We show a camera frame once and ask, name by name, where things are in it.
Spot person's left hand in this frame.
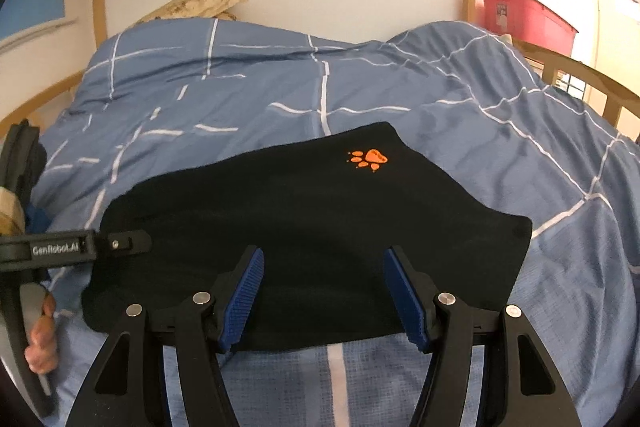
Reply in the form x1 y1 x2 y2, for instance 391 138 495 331
24 294 60 374

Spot blue checked duvet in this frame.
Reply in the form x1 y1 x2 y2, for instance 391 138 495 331
0 18 640 427

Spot folded blue garment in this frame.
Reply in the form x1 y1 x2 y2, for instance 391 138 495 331
26 199 51 235

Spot folded dark grey garment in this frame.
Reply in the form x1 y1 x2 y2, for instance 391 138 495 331
32 142 49 202

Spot black pants with orange print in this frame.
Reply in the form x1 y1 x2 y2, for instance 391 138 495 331
81 121 533 353

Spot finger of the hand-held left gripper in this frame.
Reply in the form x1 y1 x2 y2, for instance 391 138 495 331
95 230 152 254

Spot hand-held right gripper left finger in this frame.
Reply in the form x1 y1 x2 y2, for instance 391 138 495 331
67 246 266 427

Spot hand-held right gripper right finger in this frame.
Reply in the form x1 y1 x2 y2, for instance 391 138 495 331
382 246 583 427

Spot black wire rack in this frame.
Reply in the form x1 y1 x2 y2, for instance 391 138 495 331
556 74 590 100

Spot white paper sheet on door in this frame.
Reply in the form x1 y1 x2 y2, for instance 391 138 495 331
614 0 640 24

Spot red storage bin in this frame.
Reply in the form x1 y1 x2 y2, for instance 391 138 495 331
480 0 579 58

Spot beige door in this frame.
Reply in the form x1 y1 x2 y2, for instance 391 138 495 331
587 0 640 72

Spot beige patterned pillow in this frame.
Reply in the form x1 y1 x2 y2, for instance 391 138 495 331
131 0 249 28

